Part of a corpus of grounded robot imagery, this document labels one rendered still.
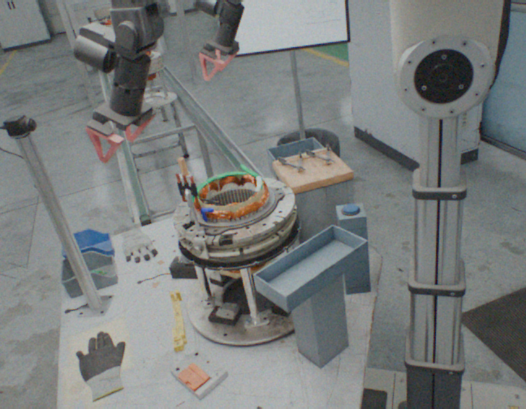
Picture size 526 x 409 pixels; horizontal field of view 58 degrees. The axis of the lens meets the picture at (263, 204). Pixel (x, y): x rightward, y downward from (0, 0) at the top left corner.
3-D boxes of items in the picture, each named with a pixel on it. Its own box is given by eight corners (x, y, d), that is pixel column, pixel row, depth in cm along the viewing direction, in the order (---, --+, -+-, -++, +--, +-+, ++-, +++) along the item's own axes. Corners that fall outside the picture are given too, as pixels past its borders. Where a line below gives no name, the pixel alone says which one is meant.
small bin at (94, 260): (116, 262, 168) (109, 244, 164) (119, 284, 156) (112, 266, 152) (69, 277, 164) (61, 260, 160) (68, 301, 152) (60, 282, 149)
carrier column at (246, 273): (251, 320, 129) (237, 259, 118) (260, 318, 129) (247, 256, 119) (253, 327, 127) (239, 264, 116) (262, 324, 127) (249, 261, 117)
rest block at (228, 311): (222, 307, 133) (221, 300, 132) (239, 309, 131) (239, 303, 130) (216, 316, 130) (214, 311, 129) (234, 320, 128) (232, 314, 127)
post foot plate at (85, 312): (115, 295, 151) (114, 294, 151) (105, 316, 143) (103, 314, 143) (88, 297, 152) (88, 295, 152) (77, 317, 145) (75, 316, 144)
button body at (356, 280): (346, 294, 135) (338, 219, 122) (342, 279, 141) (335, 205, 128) (371, 292, 134) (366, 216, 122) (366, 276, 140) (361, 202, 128)
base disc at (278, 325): (180, 274, 153) (180, 272, 153) (295, 242, 159) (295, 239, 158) (196, 363, 120) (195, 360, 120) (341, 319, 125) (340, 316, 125)
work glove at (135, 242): (120, 234, 183) (118, 229, 182) (150, 226, 186) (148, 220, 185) (126, 269, 163) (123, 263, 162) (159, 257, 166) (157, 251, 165)
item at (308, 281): (302, 391, 109) (285, 296, 95) (272, 365, 117) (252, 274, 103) (372, 332, 121) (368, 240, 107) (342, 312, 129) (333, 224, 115)
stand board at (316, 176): (273, 168, 153) (271, 161, 151) (328, 153, 155) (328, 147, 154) (291, 195, 135) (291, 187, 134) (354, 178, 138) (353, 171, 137)
